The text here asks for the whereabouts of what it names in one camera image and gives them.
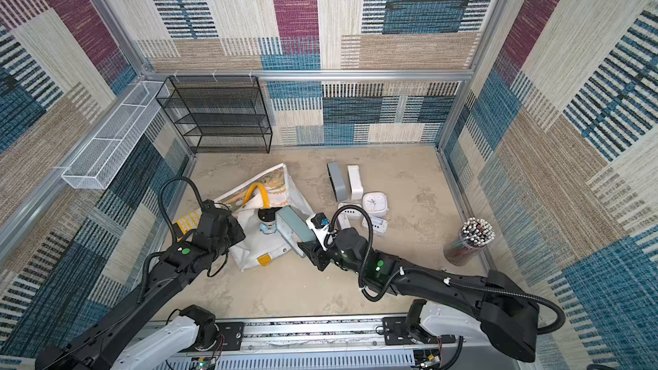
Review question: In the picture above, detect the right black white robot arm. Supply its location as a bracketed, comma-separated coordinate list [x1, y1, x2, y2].
[298, 206, 566, 362]

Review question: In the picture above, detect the light blue twin-bell clock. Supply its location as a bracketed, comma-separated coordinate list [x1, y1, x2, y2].
[257, 207, 280, 235]

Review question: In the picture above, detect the teal digital clock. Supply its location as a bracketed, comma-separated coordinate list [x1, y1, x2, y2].
[275, 206, 316, 258]

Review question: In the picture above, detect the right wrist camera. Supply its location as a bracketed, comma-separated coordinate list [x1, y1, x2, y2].
[306, 212, 330, 250]

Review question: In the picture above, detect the white canvas tote bag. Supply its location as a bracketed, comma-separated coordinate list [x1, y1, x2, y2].
[215, 164, 315, 272]

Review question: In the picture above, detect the grey white device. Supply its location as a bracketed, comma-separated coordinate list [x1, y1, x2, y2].
[327, 162, 348, 202]

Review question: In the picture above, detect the white square alarm clock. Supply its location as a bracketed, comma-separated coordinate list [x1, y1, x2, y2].
[362, 192, 389, 218]

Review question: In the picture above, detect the white digital clock back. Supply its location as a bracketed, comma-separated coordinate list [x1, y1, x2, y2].
[362, 217, 388, 236]

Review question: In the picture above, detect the yellow calculator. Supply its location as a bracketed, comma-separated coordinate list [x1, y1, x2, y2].
[172, 209, 202, 236]

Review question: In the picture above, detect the white box in bag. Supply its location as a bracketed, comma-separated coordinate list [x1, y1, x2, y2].
[337, 213, 351, 230]

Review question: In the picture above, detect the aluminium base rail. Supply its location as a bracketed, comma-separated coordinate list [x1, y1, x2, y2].
[92, 310, 531, 370]

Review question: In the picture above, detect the white cube digital clock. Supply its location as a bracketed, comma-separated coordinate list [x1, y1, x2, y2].
[347, 164, 364, 200]

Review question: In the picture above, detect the black mesh shelf rack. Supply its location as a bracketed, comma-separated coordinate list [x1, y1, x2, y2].
[156, 75, 272, 154]

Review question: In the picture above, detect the small white gadget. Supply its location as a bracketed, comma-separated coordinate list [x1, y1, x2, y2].
[339, 203, 363, 219]

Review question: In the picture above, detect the white wire mesh basket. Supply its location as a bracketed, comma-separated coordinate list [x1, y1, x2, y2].
[62, 81, 164, 190]

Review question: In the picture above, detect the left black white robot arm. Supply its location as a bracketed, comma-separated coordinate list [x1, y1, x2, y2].
[35, 176, 246, 369]

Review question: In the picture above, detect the cup of pencils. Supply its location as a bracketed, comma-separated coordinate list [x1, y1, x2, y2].
[444, 217, 495, 267]

